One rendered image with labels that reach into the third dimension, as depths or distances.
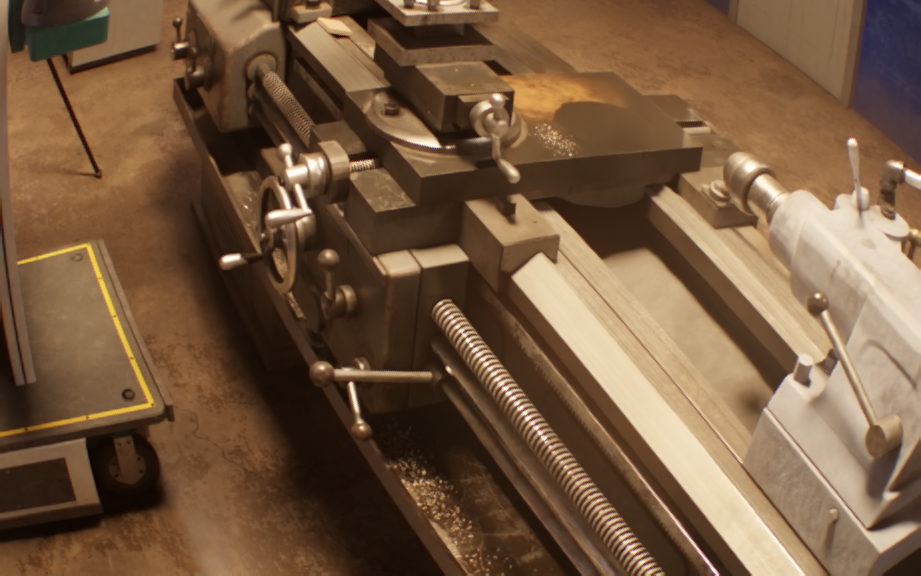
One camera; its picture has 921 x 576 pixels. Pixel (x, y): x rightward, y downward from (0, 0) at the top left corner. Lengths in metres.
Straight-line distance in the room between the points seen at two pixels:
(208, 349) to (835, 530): 1.99
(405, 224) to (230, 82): 0.96
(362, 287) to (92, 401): 0.70
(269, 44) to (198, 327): 0.80
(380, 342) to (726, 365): 0.57
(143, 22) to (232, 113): 1.97
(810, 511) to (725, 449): 0.22
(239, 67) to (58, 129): 1.62
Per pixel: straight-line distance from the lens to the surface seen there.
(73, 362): 2.35
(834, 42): 5.38
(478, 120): 1.74
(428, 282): 1.80
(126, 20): 4.55
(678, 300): 1.95
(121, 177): 3.69
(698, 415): 1.53
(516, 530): 1.91
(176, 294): 3.09
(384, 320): 1.81
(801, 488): 1.36
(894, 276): 1.34
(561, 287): 1.69
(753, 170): 1.54
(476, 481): 2.00
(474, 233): 1.78
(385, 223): 1.77
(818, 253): 1.37
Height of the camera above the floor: 1.77
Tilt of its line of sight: 33 degrees down
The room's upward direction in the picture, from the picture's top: 6 degrees clockwise
